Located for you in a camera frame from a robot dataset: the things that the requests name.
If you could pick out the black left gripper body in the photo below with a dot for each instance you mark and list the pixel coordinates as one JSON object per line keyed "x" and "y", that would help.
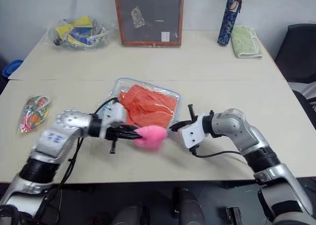
{"x": 114, "y": 133}

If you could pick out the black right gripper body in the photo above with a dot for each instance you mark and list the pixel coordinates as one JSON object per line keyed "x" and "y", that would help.
{"x": 191, "y": 122}

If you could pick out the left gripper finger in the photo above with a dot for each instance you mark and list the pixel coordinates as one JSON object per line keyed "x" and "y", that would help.
{"x": 130, "y": 136}
{"x": 129, "y": 129}

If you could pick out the pink plush toy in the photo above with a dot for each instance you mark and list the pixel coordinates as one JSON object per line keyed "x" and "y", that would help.
{"x": 151, "y": 137}

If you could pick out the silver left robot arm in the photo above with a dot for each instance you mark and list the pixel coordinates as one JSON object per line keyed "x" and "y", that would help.
{"x": 71, "y": 122}

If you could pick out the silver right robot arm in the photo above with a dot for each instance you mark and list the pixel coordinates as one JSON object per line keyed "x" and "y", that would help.
{"x": 237, "y": 126}

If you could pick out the orange cloth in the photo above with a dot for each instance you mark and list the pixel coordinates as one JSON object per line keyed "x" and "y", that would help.
{"x": 148, "y": 105}

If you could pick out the clear plastic pouch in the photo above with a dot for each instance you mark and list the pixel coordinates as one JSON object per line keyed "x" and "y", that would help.
{"x": 144, "y": 86}

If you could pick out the dark rounded shape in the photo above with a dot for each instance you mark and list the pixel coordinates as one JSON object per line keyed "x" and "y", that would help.
{"x": 187, "y": 207}

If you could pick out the small bag of colourful toys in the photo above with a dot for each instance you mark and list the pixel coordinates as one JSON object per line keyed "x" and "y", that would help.
{"x": 34, "y": 112}

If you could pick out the white paper label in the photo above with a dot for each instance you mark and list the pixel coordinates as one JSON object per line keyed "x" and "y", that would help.
{"x": 165, "y": 36}

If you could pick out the green folded towel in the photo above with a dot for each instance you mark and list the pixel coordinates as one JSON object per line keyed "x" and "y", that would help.
{"x": 245, "y": 42}

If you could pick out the dark square block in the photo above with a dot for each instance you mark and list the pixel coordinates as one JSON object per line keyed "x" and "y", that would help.
{"x": 233, "y": 216}

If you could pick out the clear bag with yellow-blue items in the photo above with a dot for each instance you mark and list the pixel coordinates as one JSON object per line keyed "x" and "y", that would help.
{"x": 79, "y": 33}

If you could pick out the blue patterned tube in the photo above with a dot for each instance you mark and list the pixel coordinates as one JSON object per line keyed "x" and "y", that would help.
{"x": 230, "y": 17}

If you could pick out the small clear plastic packet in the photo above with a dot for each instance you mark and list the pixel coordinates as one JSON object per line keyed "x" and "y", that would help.
{"x": 137, "y": 17}

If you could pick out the wood framed blackboard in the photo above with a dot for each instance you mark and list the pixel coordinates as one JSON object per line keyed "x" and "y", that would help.
{"x": 150, "y": 14}

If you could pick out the grey black chair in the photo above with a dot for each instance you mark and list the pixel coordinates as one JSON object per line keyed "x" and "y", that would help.
{"x": 307, "y": 101}

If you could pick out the blue plastic bowl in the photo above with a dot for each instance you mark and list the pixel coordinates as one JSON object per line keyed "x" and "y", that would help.
{"x": 11, "y": 68}

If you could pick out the black office chair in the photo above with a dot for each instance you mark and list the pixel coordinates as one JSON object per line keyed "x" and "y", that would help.
{"x": 296, "y": 52}

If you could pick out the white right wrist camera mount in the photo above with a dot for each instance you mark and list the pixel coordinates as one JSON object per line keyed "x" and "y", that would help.
{"x": 192, "y": 133}

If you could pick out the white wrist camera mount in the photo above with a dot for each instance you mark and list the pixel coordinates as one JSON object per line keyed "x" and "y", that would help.
{"x": 192, "y": 133}
{"x": 114, "y": 112}

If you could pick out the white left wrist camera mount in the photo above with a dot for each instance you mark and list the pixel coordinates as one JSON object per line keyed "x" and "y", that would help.
{"x": 114, "y": 112}

